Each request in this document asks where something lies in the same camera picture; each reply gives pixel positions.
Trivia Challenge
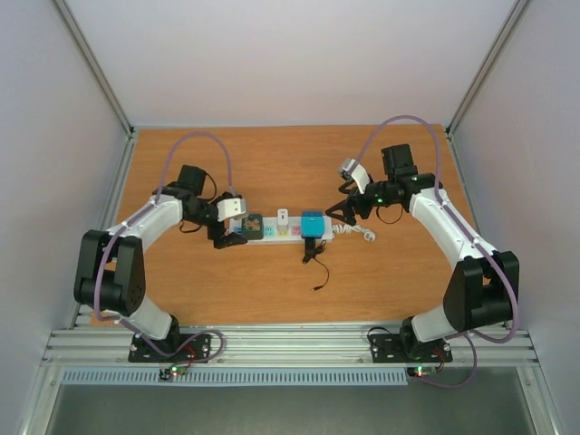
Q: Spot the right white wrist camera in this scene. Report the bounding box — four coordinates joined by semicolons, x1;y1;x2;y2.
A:
338;159;371;193

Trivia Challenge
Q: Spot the grey slotted cable duct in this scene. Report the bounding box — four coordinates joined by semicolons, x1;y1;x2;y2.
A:
62;367;408;387

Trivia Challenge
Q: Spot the right controller board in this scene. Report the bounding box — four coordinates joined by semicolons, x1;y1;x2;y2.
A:
407;365;440;379

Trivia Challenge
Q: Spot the white power strip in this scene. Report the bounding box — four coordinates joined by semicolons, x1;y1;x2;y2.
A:
227;216;334;245

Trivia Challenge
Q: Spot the white coiled power cord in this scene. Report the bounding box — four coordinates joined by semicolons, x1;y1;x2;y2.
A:
331;221;376;242

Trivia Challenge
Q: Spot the left controller board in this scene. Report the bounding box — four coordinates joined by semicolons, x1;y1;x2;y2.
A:
158;366;188;382

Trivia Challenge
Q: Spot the light blue adapter plug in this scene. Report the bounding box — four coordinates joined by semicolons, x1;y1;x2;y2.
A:
300;210;325;239

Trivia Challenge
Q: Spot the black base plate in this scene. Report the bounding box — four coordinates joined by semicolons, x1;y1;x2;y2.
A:
366;326;453;363
128;333;212;363

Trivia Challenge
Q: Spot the black adapter with thin cable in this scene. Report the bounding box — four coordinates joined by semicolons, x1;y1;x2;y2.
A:
302;237;330;292

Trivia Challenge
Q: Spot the aluminium mounting rail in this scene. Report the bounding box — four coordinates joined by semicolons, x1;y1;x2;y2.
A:
41;323;539;367

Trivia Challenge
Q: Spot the controller board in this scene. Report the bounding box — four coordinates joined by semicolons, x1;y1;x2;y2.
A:
407;365;440;379
158;366;188;382

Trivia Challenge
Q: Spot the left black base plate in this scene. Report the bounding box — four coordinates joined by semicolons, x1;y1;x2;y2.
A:
128;333;212;363

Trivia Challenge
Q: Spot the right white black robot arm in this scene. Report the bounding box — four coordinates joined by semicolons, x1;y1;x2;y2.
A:
325;144;519;361

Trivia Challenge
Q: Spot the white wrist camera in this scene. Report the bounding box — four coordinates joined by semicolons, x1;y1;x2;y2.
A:
338;159;371;193
217;197;249;222

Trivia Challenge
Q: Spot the white usb charger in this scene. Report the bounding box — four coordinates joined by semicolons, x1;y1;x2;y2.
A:
276;208;289;236

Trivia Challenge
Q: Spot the dark green cube plug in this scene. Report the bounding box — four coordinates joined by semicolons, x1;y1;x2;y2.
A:
241;214;264;240

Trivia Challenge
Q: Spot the dark blue adapter base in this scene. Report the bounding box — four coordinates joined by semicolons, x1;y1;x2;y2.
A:
323;216;333;239

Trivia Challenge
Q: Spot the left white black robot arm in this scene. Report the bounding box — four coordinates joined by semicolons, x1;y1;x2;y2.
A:
73;165;247;361

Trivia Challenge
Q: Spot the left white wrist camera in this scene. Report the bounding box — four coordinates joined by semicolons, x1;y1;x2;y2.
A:
217;197;249;222

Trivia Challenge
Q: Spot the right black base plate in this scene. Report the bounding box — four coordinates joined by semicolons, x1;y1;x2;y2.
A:
366;326;453;363

